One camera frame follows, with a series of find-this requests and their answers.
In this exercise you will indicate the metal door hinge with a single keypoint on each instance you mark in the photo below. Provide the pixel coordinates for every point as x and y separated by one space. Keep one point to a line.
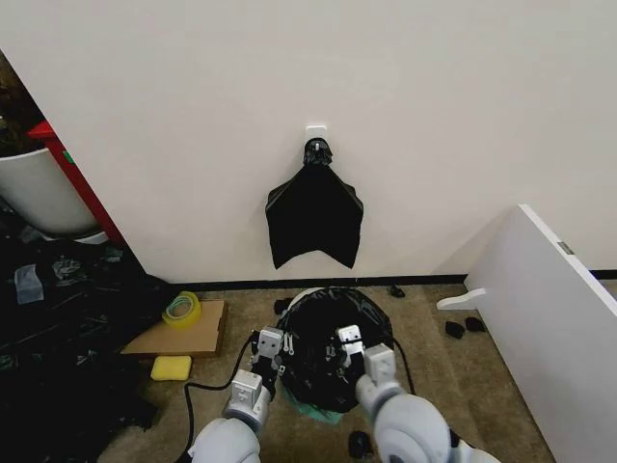
565 248

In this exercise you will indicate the yellow sponge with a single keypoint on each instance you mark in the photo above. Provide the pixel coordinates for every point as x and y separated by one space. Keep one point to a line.
171 368

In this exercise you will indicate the black baseboard strip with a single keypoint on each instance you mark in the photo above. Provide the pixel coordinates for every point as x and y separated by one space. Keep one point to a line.
308 282

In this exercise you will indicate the white round planter pot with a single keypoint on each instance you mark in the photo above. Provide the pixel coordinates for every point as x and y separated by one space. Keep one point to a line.
45 193

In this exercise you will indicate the yellow-green tape roll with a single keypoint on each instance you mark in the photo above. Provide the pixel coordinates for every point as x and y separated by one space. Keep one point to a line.
182 311

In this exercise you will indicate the red cabinet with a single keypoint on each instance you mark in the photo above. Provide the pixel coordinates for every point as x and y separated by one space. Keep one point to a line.
79 178

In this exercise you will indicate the green plastic sheet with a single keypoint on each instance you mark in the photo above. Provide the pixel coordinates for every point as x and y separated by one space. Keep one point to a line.
311 410

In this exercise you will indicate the white door panel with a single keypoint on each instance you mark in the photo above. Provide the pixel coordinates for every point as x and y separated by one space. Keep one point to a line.
544 313

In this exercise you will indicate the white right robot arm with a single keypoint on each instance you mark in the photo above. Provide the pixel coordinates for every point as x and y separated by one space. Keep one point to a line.
410 424

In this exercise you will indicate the white wall hook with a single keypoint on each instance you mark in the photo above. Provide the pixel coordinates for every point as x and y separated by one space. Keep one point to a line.
316 131

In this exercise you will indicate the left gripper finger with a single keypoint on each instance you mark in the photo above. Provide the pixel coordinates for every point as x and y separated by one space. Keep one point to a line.
288 344
253 360

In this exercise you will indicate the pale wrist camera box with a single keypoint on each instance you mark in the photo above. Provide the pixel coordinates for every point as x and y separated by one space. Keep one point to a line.
349 334
269 342

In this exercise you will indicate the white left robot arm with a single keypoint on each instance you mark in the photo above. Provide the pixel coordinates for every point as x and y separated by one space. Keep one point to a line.
231 434

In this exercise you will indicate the black garbage bag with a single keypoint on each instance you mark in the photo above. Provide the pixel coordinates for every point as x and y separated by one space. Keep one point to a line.
313 333
314 217

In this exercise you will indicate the flat brown cardboard box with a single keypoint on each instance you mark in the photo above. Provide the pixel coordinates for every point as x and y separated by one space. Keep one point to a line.
188 337

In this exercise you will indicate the small black bag scrap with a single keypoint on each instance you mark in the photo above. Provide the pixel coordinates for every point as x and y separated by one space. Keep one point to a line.
454 329
281 305
474 324
396 291
359 443

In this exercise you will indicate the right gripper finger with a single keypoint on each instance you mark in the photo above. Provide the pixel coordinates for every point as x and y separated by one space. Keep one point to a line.
330 353

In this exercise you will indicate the pile of black plastic bags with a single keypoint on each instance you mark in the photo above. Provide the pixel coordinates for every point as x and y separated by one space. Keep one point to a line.
62 347

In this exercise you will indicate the small clear plastic box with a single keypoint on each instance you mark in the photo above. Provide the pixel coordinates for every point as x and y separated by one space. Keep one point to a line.
29 284

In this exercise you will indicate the folded black garbage bag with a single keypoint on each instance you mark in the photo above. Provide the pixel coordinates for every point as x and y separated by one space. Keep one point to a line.
314 217

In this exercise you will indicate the white round trash bin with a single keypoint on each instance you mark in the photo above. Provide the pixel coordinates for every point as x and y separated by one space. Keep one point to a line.
303 295

